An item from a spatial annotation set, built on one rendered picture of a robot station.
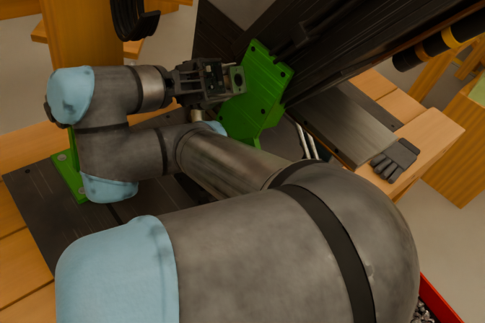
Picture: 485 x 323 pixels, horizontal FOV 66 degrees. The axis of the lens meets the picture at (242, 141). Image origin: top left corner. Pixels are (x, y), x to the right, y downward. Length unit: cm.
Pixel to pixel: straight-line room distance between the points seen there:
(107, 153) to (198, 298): 40
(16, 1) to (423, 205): 225
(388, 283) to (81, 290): 14
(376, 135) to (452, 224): 172
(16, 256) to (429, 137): 120
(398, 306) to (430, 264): 210
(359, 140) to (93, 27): 62
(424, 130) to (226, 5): 81
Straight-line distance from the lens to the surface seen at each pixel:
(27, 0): 92
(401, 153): 123
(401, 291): 23
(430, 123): 146
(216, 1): 94
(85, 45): 90
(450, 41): 75
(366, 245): 21
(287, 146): 109
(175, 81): 59
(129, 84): 56
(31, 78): 266
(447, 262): 239
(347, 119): 89
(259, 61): 75
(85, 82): 54
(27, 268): 89
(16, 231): 94
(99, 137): 55
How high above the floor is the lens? 167
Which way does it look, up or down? 46 degrees down
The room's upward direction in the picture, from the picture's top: 17 degrees clockwise
